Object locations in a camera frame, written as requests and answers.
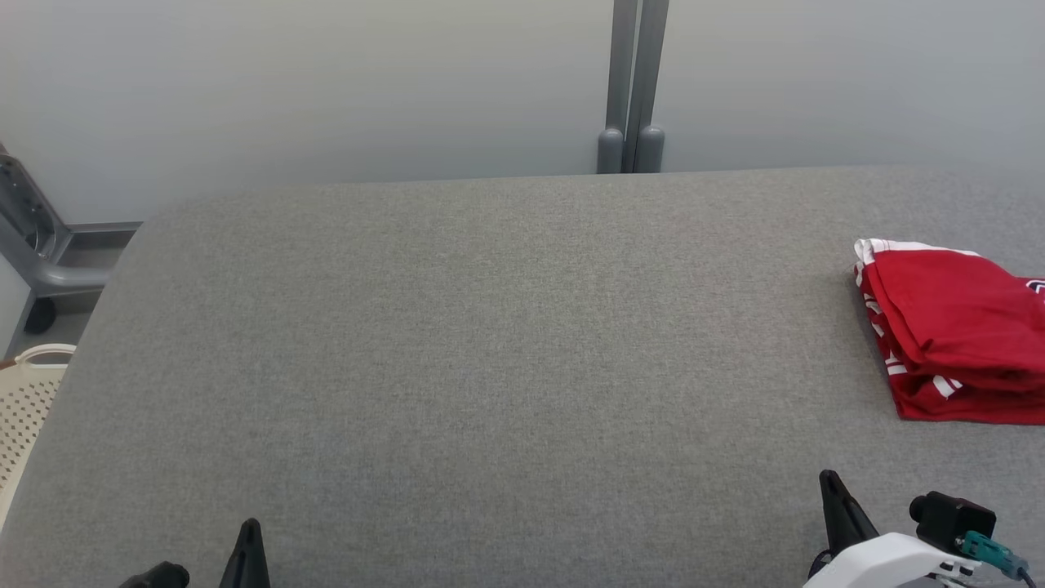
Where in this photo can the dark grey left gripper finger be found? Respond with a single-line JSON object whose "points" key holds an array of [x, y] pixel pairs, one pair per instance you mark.
{"points": [[246, 559]]}

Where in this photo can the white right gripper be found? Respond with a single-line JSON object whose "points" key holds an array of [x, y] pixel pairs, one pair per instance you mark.
{"points": [[890, 563]]}

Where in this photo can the red Bulls basketball jersey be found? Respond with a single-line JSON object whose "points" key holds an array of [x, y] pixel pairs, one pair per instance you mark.
{"points": [[963, 408]]}

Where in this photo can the cream perforated laundry basket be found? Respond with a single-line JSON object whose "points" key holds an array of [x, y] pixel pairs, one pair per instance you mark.
{"points": [[24, 416]]}

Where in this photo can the grey fabric sofa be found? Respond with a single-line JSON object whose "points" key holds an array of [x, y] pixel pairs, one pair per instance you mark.
{"points": [[490, 367]]}

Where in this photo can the black caster wheel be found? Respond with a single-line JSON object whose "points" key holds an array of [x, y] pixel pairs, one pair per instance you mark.
{"points": [[40, 315]]}

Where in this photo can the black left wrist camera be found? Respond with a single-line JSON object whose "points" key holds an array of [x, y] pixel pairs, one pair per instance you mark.
{"points": [[159, 576]]}

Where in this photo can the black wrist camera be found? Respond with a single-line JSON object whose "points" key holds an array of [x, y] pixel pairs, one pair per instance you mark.
{"points": [[159, 576], [951, 518]]}

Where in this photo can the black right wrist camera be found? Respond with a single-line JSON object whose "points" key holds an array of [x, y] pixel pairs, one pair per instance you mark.
{"points": [[951, 518]]}

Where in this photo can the grey metal frame with hinge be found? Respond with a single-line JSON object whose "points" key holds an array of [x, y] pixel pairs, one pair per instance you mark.
{"points": [[37, 245]]}

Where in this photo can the grey metal double post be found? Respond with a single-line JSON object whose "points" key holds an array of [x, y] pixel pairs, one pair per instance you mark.
{"points": [[633, 82]]}

